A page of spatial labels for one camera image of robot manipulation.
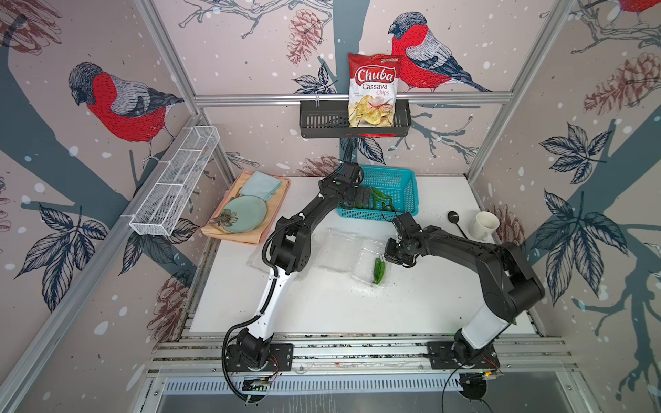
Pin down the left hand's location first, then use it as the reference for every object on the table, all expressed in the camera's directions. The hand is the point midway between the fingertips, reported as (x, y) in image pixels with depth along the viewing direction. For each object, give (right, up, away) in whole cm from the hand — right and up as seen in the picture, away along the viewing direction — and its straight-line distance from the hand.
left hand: (364, 188), depth 101 cm
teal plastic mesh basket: (+8, +7, +13) cm, 16 cm away
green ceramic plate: (-51, -11, +7) cm, 53 cm away
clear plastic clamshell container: (-5, -26, -3) cm, 27 cm away
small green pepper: (+6, -3, +13) cm, 15 cm away
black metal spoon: (+38, -12, +4) cm, 40 cm away
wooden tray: (-63, -16, +2) cm, 65 cm away
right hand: (+6, -25, -8) cm, 28 cm away
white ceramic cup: (+43, -14, -8) cm, 46 cm away
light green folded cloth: (-47, +2, +17) cm, 50 cm away
